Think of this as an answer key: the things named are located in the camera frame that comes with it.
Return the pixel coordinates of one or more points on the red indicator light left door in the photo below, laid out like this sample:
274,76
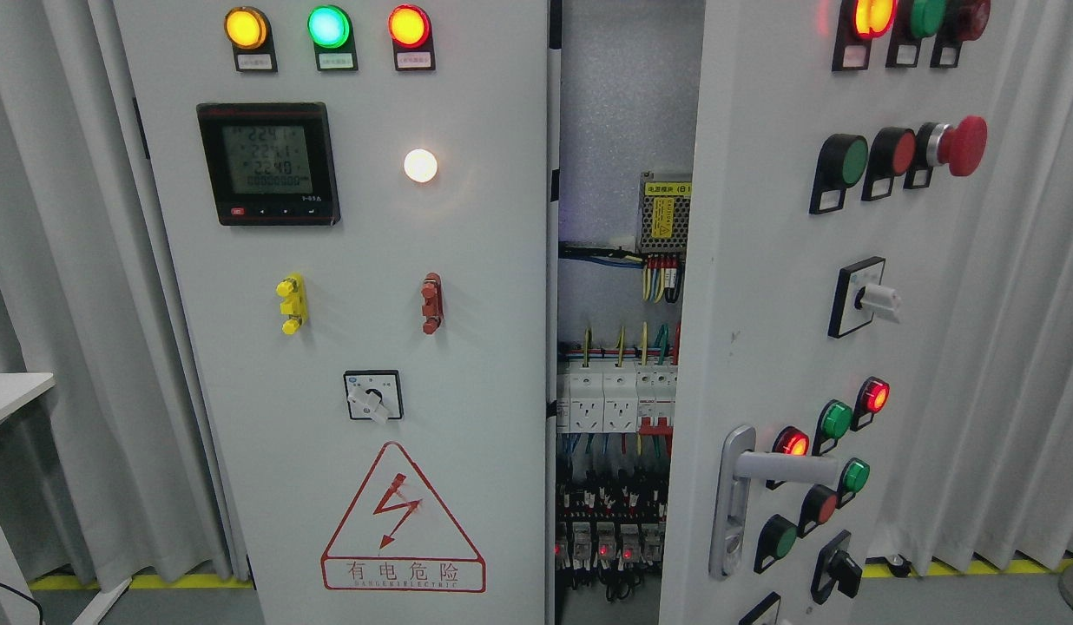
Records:
410,29

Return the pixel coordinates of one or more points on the white indicator light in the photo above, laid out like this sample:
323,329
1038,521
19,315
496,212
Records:
420,165

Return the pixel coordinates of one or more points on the rotary selector switch door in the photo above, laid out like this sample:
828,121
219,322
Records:
860,297
373,396

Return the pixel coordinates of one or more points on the green indicator light left door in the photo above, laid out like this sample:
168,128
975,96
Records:
332,35

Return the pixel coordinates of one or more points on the yellow fuse terminal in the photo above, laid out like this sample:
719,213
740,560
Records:
293,305

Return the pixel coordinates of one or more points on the yellow indicator light left door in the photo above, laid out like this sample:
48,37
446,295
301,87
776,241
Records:
251,38

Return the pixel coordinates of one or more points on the white socket breaker row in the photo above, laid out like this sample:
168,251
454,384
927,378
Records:
606,397

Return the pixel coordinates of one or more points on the silver door handle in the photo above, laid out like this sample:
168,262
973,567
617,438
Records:
740,463

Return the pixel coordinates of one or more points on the red electric hazard sticker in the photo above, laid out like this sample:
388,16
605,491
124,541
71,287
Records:
397,535

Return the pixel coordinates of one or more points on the metal mesh power supply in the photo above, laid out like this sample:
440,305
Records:
664,213

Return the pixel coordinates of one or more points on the lower relay terminal row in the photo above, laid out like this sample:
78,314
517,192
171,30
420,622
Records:
609,532

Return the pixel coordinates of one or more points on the rotary selector switch left door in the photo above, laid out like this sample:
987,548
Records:
373,396

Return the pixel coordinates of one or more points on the rotary selector switch right door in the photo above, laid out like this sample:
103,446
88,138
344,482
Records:
860,297

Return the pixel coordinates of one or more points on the grey cabinet door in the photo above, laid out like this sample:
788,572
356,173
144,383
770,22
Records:
807,116
473,393

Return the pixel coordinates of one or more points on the black digital power meter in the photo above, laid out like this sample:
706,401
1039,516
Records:
270,163

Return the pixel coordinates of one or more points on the white desk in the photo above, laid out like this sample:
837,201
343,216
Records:
18,389

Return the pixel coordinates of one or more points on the red emergency stop button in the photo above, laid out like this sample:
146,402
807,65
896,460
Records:
960,147

